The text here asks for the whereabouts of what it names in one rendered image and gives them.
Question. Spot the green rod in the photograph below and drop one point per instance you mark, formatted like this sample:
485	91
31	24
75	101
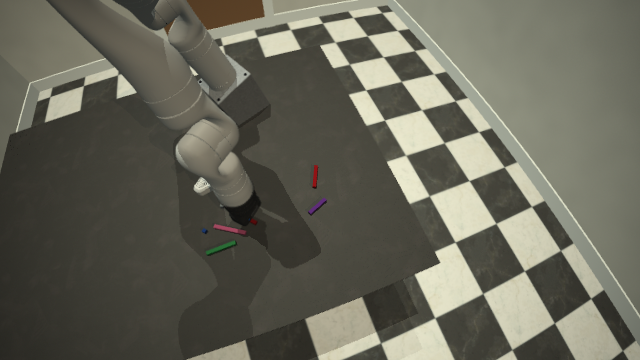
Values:
220	248

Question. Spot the pink rod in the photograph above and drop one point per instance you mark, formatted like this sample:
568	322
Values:
228	229

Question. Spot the purple rod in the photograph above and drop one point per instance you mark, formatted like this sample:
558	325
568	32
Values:
318	205

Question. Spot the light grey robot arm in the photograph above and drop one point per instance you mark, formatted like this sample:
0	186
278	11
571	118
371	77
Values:
162	78

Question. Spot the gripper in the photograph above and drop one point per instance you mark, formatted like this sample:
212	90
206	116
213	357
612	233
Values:
237	204

